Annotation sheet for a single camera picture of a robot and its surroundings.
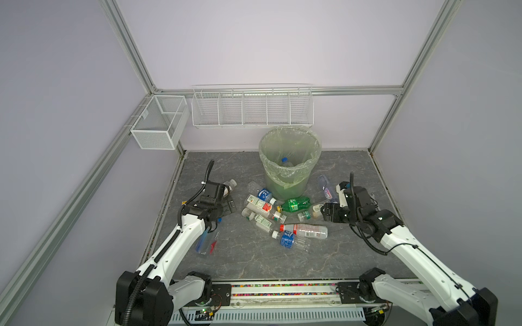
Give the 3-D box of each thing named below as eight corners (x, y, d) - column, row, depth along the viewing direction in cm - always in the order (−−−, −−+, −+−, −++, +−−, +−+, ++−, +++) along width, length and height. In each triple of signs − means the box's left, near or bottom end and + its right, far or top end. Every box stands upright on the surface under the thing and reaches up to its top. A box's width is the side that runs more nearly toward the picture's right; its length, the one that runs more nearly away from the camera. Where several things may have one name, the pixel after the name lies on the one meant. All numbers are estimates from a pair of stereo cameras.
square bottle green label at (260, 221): (240, 216, 94) (239, 212, 91) (246, 209, 96) (245, 205, 93) (268, 234, 88) (268, 230, 85) (273, 226, 91) (273, 222, 88)
